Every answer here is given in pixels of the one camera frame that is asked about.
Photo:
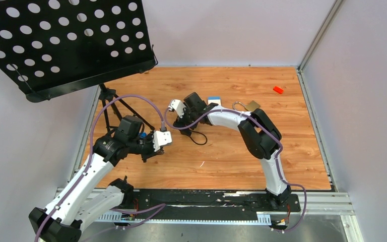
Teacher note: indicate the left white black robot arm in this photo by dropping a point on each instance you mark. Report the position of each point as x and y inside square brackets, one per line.
[70, 213]

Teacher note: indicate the white blue toy block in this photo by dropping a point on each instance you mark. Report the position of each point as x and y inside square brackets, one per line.
[214, 99]

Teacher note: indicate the black perforated music stand desk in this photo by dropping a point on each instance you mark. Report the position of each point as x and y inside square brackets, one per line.
[53, 48]

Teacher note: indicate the black tripod stand legs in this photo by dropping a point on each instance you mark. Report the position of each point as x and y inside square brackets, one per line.
[106, 96]

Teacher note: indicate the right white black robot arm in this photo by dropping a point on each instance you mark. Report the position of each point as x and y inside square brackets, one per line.
[261, 137]

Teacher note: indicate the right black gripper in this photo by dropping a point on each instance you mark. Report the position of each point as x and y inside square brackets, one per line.
[184, 121]

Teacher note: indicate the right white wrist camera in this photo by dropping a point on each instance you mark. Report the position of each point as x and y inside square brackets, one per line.
[177, 106]

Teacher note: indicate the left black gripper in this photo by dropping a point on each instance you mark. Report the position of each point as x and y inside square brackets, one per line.
[151, 153]

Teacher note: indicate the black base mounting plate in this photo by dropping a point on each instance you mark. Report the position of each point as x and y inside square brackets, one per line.
[206, 205]

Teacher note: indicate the brass padlock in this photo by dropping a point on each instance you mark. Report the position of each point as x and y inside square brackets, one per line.
[251, 106]

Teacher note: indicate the aluminium frame rails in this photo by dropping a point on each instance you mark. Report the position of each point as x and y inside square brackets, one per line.
[69, 214]

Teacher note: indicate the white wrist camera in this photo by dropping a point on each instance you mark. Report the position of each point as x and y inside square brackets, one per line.
[161, 139]
[177, 106]

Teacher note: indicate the red small block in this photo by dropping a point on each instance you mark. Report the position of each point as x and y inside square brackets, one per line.
[278, 90]

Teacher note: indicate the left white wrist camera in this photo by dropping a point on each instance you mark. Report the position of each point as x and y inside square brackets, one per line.
[161, 139]

